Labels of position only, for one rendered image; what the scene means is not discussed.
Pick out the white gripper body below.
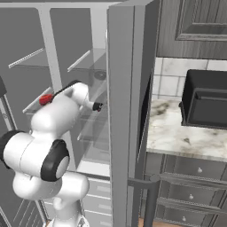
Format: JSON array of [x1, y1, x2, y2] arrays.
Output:
[[78, 98, 96, 111]]

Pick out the glass fridge shelf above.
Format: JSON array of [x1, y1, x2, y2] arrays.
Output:
[[67, 48, 107, 74], [76, 113, 111, 143]]

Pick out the grey fridge door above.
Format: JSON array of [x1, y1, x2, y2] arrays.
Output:
[[106, 0, 162, 227]]

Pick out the glass freezer shelf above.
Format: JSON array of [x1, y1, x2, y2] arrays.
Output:
[[22, 86, 61, 115], [7, 47, 48, 70]]

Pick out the white fridge drawer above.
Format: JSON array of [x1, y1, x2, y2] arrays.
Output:
[[82, 194, 114, 227], [85, 176, 113, 200]]

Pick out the grey freezer door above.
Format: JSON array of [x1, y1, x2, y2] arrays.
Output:
[[0, 74, 48, 227]]

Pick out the grey fridge body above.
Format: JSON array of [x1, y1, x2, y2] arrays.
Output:
[[0, 0, 127, 227]]

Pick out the dark round jar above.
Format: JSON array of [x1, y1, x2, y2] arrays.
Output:
[[93, 70, 107, 82]]

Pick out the red food item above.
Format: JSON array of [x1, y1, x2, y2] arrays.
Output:
[[38, 94, 54, 106]]

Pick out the black microwave oven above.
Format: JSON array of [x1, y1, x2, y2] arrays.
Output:
[[178, 68, 227, 130]]

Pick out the grey drawer front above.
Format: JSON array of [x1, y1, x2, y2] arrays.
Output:
[[167, 185, 221, 206], [159, 207, 215, 227], [173, 155, 227, 182]]

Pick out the grey upper cupboard door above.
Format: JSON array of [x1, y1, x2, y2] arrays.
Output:
[[175, 0, 227, 43]]

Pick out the dark fridge door handle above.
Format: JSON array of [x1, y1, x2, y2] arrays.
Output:
[[127, 173, 162, 227]]

